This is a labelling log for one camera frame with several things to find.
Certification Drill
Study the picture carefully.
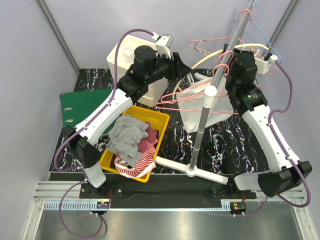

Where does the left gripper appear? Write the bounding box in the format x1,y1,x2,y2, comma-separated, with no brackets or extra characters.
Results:
145,49,191,85

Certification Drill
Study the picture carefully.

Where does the pink hanger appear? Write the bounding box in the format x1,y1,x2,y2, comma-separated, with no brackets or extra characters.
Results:
189,21,279,76
155,77,236,115
156,50,235,105

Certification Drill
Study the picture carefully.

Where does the pink hanger top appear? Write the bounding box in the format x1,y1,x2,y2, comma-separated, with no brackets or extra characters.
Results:
156,50,235,105

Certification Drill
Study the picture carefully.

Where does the maroon tank top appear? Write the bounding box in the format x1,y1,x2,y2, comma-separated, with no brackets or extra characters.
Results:
137,121,159,154

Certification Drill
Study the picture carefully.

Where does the light blue wire hanger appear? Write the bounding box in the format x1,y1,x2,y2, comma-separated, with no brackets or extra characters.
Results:
233,0,282,64

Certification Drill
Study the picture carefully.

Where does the cream plastic hanger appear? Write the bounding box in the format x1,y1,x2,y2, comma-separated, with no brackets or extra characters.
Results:
172,43,271,101

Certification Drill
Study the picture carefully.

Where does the grey sock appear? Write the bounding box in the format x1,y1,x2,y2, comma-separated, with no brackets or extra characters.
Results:
106,114,148,167

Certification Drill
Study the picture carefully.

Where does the red white striped tank top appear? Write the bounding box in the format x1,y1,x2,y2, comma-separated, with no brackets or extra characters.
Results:
114,139,158,179

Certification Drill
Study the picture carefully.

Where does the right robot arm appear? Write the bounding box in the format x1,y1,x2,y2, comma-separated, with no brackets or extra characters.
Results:
225,51,313,199

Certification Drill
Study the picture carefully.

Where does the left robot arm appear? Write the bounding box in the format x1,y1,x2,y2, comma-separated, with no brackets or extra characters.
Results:
62,45,192,198

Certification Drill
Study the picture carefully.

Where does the grey clothes rack pole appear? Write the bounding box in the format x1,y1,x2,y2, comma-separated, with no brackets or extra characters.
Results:
187,0,254,175

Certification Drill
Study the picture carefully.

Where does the yellow plastic tray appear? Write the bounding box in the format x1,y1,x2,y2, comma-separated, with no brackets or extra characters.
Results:
99,106,170,183

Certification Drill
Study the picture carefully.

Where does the white drawer unit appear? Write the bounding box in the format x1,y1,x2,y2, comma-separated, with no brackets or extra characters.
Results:
106,34,170,107

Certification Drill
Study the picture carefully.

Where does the white rack base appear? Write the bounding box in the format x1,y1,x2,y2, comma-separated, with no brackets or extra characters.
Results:
155,72,231,185

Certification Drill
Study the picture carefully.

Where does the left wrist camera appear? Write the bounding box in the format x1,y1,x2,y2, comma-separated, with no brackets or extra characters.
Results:
152,32,174,59

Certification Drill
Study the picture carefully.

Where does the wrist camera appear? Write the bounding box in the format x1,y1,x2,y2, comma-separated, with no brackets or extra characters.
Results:
152,32,174,59
254,54,279,75

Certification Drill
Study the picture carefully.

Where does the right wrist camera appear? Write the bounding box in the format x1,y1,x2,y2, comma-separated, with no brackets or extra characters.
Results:
254,54,279,75

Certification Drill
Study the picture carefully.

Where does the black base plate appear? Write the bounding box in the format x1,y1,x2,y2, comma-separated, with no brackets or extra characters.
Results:
79,173,257,210

